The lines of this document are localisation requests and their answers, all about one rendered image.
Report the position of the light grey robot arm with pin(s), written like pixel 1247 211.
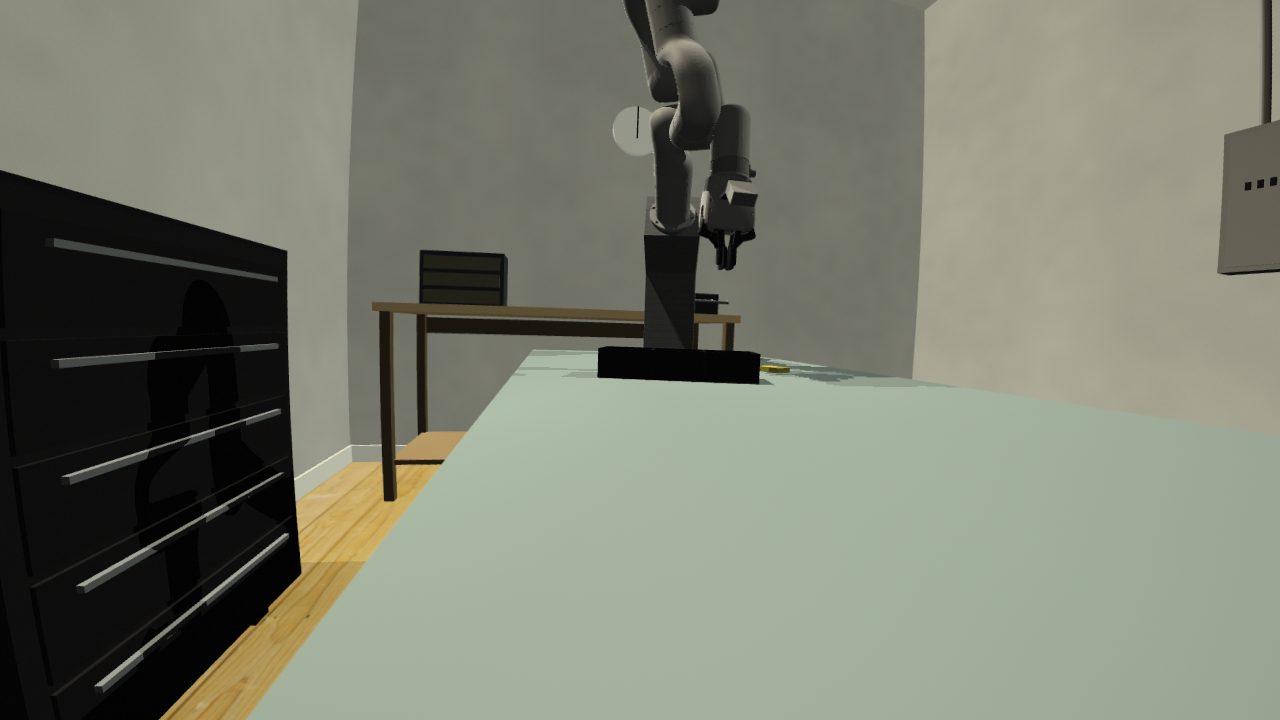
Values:
pixel 700 106

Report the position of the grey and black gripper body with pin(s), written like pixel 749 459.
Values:
pixel 718 213

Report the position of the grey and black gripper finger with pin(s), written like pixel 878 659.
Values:
pixel 735 240
pixel 718 240

